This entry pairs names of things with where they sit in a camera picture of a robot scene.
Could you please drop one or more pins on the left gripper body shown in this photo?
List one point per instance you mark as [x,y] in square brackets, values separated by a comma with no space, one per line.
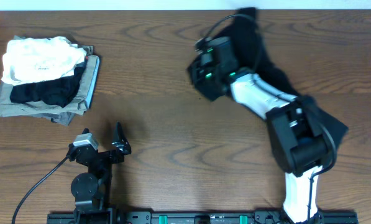
[109,160]

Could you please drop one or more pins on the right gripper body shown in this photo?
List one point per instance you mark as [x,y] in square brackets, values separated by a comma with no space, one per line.
[206,73]

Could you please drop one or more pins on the black t-shirt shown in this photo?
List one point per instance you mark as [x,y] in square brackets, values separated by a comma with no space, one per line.
[248,49]

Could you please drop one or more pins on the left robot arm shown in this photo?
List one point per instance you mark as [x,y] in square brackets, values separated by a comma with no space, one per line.
[91,189]

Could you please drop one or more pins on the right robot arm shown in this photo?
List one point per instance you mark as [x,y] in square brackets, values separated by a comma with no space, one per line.
[303,137]

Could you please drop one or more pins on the black folded garment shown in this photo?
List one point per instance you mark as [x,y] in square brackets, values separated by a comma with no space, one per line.
[58,92]

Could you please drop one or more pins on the beige folded garment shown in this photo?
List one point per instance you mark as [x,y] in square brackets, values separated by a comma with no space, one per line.
[78,105]

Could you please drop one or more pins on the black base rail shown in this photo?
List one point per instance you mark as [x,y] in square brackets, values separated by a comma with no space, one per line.
[257,217]

